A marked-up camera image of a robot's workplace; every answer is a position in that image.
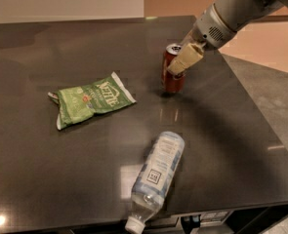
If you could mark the red coke can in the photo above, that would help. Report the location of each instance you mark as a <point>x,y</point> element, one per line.
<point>171,83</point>

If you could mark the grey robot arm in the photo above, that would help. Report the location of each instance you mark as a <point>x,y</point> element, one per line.
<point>239,13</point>

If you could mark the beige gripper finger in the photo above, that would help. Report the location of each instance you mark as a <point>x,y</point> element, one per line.
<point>188,56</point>
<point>189,38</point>

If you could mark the green jalapeno chip bag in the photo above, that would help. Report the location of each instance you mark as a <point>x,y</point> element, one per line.
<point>81,103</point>

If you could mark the grey robot gripper body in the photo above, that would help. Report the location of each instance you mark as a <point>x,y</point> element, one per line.
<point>212,29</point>

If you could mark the clear plastic water bottle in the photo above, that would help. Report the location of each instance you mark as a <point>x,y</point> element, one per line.
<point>153,182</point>

